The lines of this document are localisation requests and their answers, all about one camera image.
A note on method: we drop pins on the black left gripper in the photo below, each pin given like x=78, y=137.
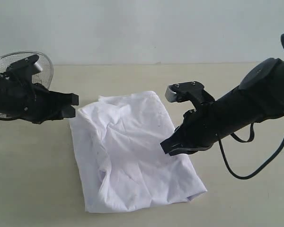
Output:
x=36, y=104

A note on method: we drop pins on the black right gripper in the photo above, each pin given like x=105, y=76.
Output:
x=198, y=135

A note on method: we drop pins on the white t-shirt with red print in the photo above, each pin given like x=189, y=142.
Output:
x=122, y=167

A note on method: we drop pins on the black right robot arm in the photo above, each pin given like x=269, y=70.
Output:
x=259, y=97

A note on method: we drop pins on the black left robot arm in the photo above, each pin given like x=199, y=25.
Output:
x=5, y=97

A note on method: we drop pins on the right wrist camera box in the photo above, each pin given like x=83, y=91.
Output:
x=189, y=91

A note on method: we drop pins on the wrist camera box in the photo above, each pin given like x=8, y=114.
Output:
x=25, y=68
x=189, y=91

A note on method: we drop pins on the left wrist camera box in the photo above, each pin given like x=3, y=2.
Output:
x=25, y=68

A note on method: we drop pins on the metal wire mesh basket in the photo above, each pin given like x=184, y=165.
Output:
x=44, y=77

